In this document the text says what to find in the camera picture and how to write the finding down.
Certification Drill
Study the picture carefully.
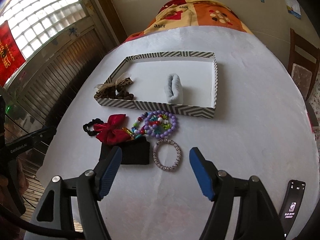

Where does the black scrunchie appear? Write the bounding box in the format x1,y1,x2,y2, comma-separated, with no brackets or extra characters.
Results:
82,118,104,137

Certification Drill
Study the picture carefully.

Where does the red bow hair clip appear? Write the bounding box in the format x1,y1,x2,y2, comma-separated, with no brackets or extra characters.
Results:
93,114,131,145

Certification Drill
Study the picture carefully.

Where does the leopard print bow scrunchie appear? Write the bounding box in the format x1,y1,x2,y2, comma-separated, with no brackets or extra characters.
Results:
94,72,135,100

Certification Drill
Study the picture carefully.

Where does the pink braided bracelet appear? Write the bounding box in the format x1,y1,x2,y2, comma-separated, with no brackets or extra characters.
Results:
152,138,183,172

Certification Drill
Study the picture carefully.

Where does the purple bead bracelet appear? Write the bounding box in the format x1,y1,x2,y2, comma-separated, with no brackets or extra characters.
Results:
143,110,180,140

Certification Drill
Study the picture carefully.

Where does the light blue fluffy scrunchie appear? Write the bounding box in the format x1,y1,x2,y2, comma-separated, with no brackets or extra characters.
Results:
164,73,183,105

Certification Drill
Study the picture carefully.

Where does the black smartphone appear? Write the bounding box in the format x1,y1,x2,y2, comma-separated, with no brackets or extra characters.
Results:
279,180,306,238

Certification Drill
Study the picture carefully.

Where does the red paper window decoration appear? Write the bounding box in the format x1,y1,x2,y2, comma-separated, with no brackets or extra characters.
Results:
0,21,25,87

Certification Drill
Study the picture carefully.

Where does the black velvet pouch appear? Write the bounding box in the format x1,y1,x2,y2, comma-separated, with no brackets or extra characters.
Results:
99,137,151,165

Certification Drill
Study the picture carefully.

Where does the window with glass blocks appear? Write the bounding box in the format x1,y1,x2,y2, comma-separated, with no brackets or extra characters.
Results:
1,0,86,60

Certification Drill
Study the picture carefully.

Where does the striped black white tray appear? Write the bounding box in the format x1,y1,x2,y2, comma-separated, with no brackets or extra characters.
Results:
95,51,217,119

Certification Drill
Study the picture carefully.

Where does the wooden chair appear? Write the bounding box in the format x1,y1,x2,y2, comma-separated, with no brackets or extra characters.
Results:
287,28,319,101

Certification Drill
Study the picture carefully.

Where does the orange patterned blanket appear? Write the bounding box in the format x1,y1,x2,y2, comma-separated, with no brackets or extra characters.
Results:
126,0,252,42

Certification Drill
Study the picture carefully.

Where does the multicolour bead bracelet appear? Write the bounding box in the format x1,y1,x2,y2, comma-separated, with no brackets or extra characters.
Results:
130,112,173,140

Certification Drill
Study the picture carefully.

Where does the wall calendar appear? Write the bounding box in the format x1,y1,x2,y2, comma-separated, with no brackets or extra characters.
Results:
285,0,302,19

